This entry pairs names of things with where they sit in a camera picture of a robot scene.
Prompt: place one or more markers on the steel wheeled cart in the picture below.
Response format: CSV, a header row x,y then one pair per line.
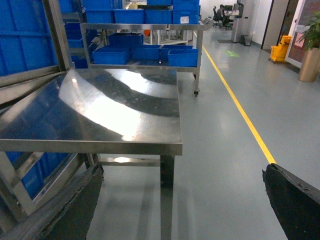
x,y
123,46

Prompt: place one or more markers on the yellow mop bucket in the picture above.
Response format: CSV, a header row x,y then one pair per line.
x,y
278,52

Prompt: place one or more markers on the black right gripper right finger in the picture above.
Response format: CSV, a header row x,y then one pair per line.
x,y
295,203

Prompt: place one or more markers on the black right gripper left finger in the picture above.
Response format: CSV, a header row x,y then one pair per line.
x,y
68,215

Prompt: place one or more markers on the steel table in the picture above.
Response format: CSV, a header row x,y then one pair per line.
x,y
103,111

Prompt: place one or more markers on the seated person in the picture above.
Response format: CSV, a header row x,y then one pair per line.
x,y
222,18

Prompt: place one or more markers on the gold planter pot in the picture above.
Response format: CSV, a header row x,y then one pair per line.
x,y
310,66

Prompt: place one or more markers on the steel shelf rack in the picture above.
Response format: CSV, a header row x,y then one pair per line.
x,y
33,53

